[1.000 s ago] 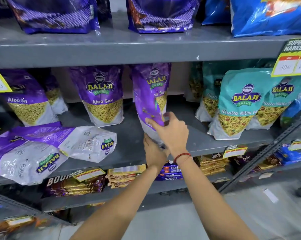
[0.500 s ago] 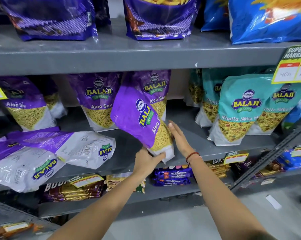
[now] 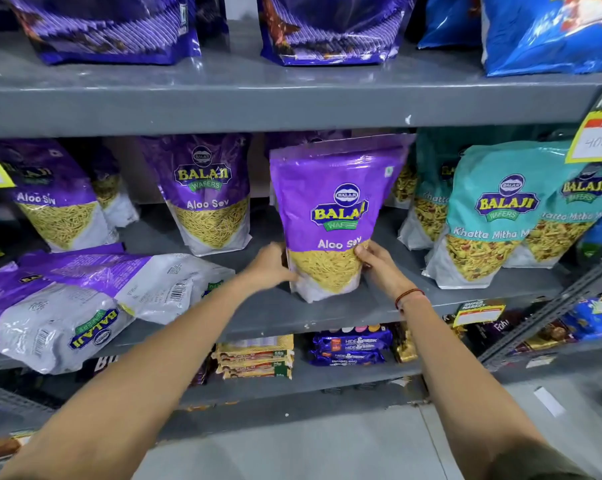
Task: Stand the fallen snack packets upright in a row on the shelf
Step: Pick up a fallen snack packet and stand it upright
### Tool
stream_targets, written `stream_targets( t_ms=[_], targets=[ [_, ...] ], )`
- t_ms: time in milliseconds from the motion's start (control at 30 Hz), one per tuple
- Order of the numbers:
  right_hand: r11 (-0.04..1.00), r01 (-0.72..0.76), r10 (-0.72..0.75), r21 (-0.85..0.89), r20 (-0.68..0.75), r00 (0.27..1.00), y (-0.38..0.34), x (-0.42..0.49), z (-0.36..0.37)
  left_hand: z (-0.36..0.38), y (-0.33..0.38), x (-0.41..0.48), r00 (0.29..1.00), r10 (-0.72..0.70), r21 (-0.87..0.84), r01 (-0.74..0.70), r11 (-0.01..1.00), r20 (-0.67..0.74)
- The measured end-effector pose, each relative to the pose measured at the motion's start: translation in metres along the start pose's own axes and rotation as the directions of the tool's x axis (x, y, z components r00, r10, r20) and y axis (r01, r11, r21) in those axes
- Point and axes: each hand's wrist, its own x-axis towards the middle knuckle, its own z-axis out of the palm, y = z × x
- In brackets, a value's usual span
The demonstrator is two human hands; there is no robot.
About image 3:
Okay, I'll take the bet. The purple snack pouch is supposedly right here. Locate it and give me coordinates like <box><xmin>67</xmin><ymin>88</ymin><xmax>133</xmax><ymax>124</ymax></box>
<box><xmin>269</xmin><ymin>134</ymin><xmax>416</xmax><ymax>304</ymax></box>

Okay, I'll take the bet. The black biscuit packet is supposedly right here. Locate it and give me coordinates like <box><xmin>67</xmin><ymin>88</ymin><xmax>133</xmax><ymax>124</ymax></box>
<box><xmin>80</xmin><ymin>354</ymin><xmax>124</xmax><ymax>381</ymax></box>

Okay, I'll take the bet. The dark brown biscuit packet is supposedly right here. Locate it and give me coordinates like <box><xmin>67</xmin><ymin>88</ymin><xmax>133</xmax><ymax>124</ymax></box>
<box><xmin>466</xmin><ymin>312</ymin><xmax>531</xmax><ymax>356</ymax></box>

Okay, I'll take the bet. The person's right hand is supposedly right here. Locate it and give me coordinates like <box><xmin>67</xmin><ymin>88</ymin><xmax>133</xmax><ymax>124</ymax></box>
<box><xmin>354</xmin><ymin>240</ymin><xmax>425</xmax><ymax>309</ymax></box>

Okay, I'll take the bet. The person's left hand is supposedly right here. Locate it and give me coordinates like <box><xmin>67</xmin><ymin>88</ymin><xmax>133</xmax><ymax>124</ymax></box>
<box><xmin>240</xmin><ymin>242</ymin><xmax>300</xmax><ymax>296</ymax></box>

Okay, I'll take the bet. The brown gold packet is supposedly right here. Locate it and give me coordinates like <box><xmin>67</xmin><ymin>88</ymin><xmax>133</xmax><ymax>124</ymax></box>
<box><xmin>515</xmin><ymin>321</ymin><xmax>577</xmax><ymax>353</ymax></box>

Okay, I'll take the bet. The yellow biscuit pack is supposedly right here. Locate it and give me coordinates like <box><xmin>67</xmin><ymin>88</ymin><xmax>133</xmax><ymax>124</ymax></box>
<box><xmin>214</xmin><ymin>351</ymin><xmax>295</xmax><ymax>364</ymax></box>
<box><xmin>216</xmin><ymin>361</ymin><xmax>293</xmax><ymax>372</ymax></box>
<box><xmin>215</xmin><ymin>335</ymin><xmax>296</xmax><ymax>355</ymax></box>
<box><xmin>222</xmin><ymin>369</ymin><xmax>293</xmax><ymax>381</ymax></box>

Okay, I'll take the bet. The gold foil packet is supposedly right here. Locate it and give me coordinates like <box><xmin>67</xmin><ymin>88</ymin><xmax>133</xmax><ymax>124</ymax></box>
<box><xmin>393</xmin><ymin>324</ymin><xmax>419</xmax><ymax>364</ymax></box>

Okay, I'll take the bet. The teal snack pouch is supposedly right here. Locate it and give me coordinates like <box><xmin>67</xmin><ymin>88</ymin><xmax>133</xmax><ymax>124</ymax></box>
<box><xmin>503</xmin><ymin>145</ymin><xmax>602</xmax><ymax>269</ymax></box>
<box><xmin>423</xmin><ymin>141</ymin><xmax>571</xmax><ymax>290</ymax></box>
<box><xmin>397</xmin><ymin>129</ymin><xmax>469</xmax><ymax>251</ymax></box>

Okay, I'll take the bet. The small blue packet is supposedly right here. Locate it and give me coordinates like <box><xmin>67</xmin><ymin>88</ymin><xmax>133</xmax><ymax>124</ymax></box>
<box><xmin>562</xmin><ymin>296</ymin><xmax>602</xmax><ymax>341</ymax></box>

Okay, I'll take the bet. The person's right forearm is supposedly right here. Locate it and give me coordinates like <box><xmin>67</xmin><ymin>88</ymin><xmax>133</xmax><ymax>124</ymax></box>
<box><xmin>396</xmin><ymin>293</ymin><xmax>556</xmax><ymax>480</ymax></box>

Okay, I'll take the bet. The row of purple packets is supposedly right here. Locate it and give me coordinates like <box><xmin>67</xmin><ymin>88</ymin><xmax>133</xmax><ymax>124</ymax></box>
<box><xmin>0</xmin><ymin>130</ymin><xmax>354</xmax><ymax>376</ymax></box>

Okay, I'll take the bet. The olive sleeve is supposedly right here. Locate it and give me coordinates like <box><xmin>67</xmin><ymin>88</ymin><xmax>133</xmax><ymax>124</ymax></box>
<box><xmin>486</xmin><ymin>441</ymin><xmax>597</xmax><ymax>480</ymax></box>

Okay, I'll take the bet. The red wrist thread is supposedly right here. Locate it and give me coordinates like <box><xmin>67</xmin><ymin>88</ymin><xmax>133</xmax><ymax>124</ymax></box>
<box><xmin>395</xmin><ymin>288</ymin><xmax>426</xmax><ymax>310</ymax></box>

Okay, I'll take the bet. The person's left forearm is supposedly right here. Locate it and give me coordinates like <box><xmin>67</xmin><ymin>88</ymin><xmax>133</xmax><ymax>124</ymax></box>
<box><xmin>0</xmin><ymin>273</ymin><xmax>262</xmax><ymax>480</ymax></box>

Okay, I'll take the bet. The white paper slip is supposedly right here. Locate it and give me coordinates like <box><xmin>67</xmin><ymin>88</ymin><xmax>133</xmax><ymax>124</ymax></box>
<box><xmin>533</xmin><ymin>387</ymin><xmax>566</xmax><ymax>418</ymax></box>

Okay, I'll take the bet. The large blue snack bag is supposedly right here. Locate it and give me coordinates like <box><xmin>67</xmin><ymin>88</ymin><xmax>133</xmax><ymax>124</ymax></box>
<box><xmin>417</xmin><ymin>0</ymin><xmax>483</xmax><ymax>50</ymax></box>
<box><xmin>481</xmin><ymin>0</ymin><xmax>602</xmax><ymax>77</ymax></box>

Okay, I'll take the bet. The dark purple glossy bag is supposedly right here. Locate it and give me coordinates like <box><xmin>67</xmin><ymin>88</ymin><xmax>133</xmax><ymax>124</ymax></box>
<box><xmin>3</xmin><ymin>0</ymin><xmax>202</xmax><ymax>65</ymax></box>
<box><xmin>257</xmin><ymin>0</ymin><xmax>415</xmax><ymax>66</ymax></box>

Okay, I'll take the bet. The blue biscuit pack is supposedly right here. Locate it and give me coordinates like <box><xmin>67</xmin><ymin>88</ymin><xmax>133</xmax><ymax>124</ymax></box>
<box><xmin>313</xmin><ymin>327</ymin><xmax>394</xmax><ymax>352</ymax></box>
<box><xmin>308</xmin><ymin>349</ymin><xmax>387</xmax><ymax>367</ymax></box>

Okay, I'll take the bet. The grey slotted metal rack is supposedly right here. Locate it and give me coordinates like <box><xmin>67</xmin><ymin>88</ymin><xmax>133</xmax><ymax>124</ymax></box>
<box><xmin>478</xmin><ymin>252</ymin><xmax>602</xmax><ymax>385</ymax></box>

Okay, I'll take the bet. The grey metal shelving rack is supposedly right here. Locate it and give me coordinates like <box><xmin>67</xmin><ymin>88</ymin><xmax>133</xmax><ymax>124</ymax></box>
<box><xmin>0</xmin><ymin>20</ymin><xmax>602</xmax><ymax>445</ymax></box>

